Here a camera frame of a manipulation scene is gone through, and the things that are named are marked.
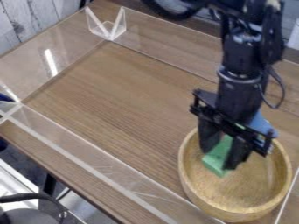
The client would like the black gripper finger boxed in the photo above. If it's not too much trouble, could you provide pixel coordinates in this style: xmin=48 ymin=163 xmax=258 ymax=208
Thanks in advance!
xmin=197 ymin=118 xmax=223 ymax=153
xmin=223 ymin=136 xmax=251 ymax=170

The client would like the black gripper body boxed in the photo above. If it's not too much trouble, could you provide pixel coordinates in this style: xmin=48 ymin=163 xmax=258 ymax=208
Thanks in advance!
xmin=189 ymin=69 xmax=276 ymax=157

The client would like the green rectangular block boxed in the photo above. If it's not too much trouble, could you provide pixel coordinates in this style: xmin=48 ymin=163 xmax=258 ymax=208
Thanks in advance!
xmin=202 ymin=134 xmax=235 ymax=178

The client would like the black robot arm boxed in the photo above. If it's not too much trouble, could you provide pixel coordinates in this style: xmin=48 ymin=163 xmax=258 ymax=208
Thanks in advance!
xmin=141 ymin=0 xmax=284 ymax=171

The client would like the brown wooden bowl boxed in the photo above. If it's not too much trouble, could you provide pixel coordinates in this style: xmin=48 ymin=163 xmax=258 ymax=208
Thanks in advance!
xmin=177 ymin=129 xmax=292 ymax=223

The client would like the black table leg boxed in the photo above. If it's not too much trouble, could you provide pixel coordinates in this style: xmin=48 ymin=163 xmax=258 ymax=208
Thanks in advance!
xmin=43 ymin=174 xmax=57 ymax=196

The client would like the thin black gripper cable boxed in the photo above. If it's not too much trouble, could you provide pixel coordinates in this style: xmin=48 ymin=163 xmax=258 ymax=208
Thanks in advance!
xmin=256 ymin=65 xmax=286 ymax=110

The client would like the clear acrylic enclosure wall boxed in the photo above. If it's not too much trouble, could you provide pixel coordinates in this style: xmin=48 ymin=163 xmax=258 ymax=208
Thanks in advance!
xmin=0 ymin=1 xmax=299 ymax=224

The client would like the black cable lower left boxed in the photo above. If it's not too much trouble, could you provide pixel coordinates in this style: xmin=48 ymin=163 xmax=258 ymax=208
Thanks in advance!
xmin=0 ymin=192 xmax=69 ymax=224

